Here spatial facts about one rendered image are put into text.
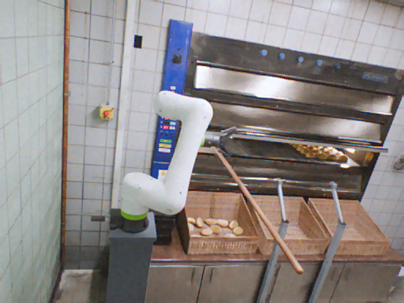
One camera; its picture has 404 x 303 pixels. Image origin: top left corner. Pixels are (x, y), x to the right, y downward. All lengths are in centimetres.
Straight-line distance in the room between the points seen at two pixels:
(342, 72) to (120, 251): 219
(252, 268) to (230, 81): 144
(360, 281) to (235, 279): 116
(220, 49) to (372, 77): 135
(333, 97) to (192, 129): 173
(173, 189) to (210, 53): 132
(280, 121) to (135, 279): 170
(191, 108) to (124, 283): 87
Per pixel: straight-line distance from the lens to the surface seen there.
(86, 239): 284
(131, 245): 144
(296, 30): 256
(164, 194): 128
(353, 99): 294
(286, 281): 276
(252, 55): 244
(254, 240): 245
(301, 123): 273
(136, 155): 244
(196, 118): 132
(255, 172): 273
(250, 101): 248
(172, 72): 226
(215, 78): 236
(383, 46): 300
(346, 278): 308
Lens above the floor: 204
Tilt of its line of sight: 20 degrees down
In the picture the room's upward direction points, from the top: 10 degrees clockwise
